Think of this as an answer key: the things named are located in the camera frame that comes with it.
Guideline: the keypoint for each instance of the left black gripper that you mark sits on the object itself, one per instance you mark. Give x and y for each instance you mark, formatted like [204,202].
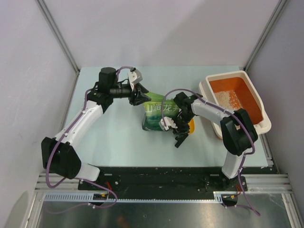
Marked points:
[139,90]

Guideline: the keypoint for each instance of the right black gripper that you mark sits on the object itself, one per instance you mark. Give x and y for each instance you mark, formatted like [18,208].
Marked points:
[181,130]

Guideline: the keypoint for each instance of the orange plastic scoop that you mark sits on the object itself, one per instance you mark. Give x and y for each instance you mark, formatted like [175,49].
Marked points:
[191,125]

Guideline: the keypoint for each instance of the green litter bag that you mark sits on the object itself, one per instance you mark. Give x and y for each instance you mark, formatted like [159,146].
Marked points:
[153,111]

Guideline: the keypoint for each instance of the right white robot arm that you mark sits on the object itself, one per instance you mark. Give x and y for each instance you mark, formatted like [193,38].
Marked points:
[237,129]

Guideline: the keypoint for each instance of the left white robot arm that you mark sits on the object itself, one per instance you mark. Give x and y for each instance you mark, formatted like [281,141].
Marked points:
[59,154]

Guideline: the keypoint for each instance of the clean litter grains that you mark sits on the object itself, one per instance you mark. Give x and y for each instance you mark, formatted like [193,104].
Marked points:
[228,100]

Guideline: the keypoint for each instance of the white orange litter box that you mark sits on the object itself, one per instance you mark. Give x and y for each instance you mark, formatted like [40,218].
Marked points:
[234,90]

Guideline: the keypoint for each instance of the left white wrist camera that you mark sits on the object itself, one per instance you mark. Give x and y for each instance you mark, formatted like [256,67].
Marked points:
[134,76]

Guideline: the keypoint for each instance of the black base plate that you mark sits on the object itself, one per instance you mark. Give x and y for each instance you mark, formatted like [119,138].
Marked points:
[208,178]

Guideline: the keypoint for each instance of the white slotted cable duct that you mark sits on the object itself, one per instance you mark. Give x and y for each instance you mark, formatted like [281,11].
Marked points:
[97,197]

